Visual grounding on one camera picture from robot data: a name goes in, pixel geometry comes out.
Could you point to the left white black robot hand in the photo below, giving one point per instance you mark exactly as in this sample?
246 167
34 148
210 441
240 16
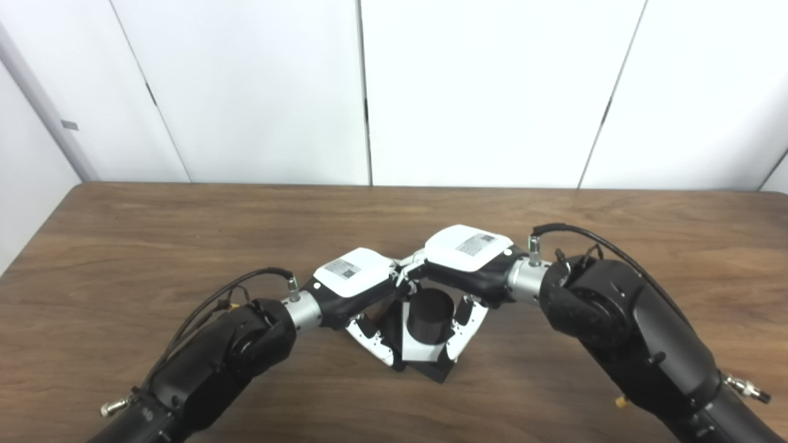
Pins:
351 274

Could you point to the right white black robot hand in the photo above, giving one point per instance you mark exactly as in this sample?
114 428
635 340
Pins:
468 252

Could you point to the black peg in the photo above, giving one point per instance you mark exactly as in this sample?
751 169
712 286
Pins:
431 314

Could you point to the white square piece with hole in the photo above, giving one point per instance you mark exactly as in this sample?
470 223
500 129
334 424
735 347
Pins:
422 352

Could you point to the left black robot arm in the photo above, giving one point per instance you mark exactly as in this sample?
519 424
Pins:
209 363

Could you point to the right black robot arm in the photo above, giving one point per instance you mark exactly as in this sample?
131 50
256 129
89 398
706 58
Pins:
628 320

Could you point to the small grey wall latch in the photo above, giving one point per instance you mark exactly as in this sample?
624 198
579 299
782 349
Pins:
69 125

